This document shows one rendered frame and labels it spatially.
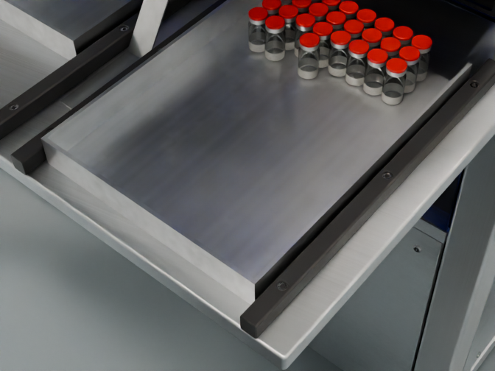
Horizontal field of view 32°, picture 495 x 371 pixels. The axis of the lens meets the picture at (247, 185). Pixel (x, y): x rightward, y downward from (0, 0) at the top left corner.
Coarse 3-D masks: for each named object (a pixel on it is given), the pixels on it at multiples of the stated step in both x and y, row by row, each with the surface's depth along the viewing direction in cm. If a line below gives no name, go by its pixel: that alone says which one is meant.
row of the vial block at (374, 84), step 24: (264, 0) 91; (288, 24) 91; (312, 24) 89; (288, 48) 93; (336, 48) 87; (360, 48) 86; (336, 72) 90; (360, 72) 88; (384, 72) 86; (384, 96) 87
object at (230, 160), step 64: (256, 0) 98; (192, 64) 92; (256, 64) 92; (64, 128) 82; (128, 128) 86; (192, 128) 86; (256, 128) 86; (320, 128) 85; (384, 128) 85; (128, 192) 80; (192, 192) 80; (256, 192) 80; (320, 192) 80; (192, 256) 74; (256, 256) 75
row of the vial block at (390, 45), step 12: (288, 0) 92; (300, 0) 91; (300, 12) 92; (312, 12) 90; (324, 12) 90; (336, 12) 90; (336, 24) 89; (348, 24) 89; (360, 24) 88; (360, 36) 89; (372, 36) 87; (372, 48) 88; (384, 48) 86; (396, 48) 86; (408, 48) 86; (408, 60) 85; (408, 72) 86; (408, 84) 87
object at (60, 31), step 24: (0, 0) 95; (24, 0) 100; (48, 0) 100; (72, 0) 100; (96, 0) 100; (120, 0) 99; (24, 24) 95; (48, 24) 92; (72, 24) 97; (96, 24) 92; (72, 48) 91
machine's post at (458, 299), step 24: (480, 168) 100; (480, 192) 102; (456, 216) 108; (480, 216) 105; (456, 240) 111; (480, 240) 108; (456, 264) 114; (480, 264) 111; (456, 288) 117; (480, 288) 116; (432, 312) 125; (456, 312) 121; (480, 312) 126; (432, 336) 129; (456, 336) 125; (432, 360) 133; (456, 360) 130
